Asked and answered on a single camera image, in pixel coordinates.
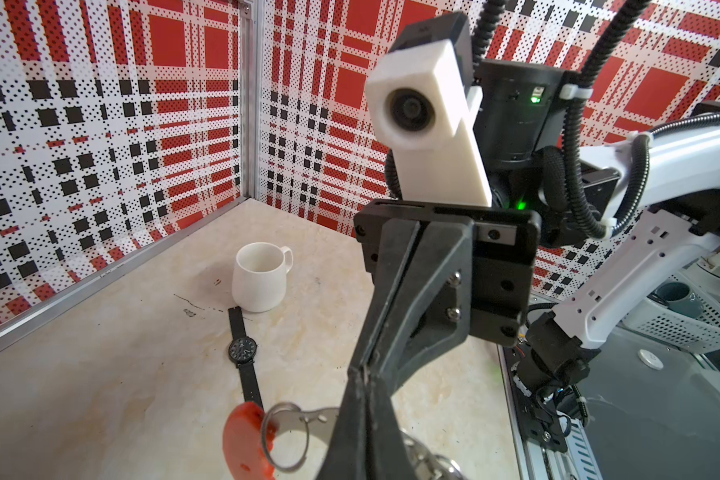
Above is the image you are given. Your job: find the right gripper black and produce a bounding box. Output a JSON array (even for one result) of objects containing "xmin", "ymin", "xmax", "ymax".
[{"xmin": 350, "ymin": 199, "xmax": 542, "ymax": 396}]

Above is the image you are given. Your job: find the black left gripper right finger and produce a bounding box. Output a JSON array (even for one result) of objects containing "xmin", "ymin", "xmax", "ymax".
[{"xmin": 366, "ymin": 377, "xmax": 416, "ymax": 480}]

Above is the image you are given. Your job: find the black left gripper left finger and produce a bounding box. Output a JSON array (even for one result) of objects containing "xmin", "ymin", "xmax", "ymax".
[{"xmin": 317, "ymin": 367, "xmax": 368, "ymax": 480}]

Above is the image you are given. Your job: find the silver keyring with chain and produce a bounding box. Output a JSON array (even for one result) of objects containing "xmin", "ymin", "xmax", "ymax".
[{"xmin": 261, "ymin": 402, "xmax": 467, "ymax": 479}]

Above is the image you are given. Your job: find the red tagged key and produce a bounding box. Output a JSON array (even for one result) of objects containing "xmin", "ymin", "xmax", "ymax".
[{"xmin": 222, "ymin": 402, "xmax": 277, "ymax": 480}]

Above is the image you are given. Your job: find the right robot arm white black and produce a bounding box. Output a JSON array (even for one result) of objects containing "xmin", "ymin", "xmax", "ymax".
[{"xmin": 319, "ymin": 1, "xmax": 720, "ymax": 479}]

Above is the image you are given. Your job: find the black wrist watch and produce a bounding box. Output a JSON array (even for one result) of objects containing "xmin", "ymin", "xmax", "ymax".
[{"xmin": 227, "ymin": 307, "xmax": 263, "ymax": 408}]

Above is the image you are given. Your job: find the white ceramic mug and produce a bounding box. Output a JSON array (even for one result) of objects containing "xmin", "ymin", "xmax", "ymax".
[{"xmin": 232, "ymin": 242, "xmax": 294, "ymax": 313}]

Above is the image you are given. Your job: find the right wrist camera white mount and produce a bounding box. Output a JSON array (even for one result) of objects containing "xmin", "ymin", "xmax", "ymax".
[{"xmin": 365, "ymin": 40, "xmax": 492, "ymax": 207}]

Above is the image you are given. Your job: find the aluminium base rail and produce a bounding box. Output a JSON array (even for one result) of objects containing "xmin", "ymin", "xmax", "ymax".
[{"xmin": 498, "ymin": 347, "xmax": 602, "ymax": 480}]

